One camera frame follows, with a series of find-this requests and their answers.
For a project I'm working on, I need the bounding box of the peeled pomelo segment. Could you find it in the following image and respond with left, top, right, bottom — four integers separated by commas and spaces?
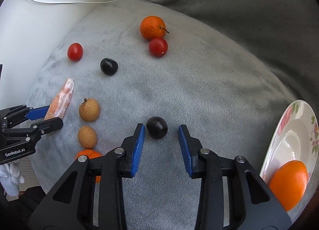
44, 78, 75, 120

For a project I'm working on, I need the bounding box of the brown longan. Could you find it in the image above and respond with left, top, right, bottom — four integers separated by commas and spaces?
79, 99, 100, 122
78, 126, 97, 149

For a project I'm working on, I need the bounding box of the small mandarin orange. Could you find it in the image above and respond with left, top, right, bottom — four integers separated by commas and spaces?
75, 148, 104, 184

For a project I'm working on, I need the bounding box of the red cherry tomato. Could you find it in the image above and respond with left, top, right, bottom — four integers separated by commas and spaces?
67, 42, 83, 61
149, 38, 168, 58

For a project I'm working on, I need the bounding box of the dark plum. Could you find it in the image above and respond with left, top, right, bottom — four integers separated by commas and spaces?
147, 116, 168, 140
100, 58, 118, 76

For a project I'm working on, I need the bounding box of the mandarin with stem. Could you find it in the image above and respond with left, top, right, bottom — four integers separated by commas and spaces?
140, 16, 169, 41

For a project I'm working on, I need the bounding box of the white gloved hand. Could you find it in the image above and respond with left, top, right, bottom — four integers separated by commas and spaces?
0, 159, 25, 196

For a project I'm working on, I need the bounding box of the large orange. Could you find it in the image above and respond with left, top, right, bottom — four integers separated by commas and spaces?
269, 160, 308, 212

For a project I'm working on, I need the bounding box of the floral white plate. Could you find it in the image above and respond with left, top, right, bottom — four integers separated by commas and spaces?
260, 100, 318, 222

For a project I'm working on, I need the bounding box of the dark grey back cushion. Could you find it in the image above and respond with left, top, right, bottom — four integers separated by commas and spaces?
147, 0, 318, 109

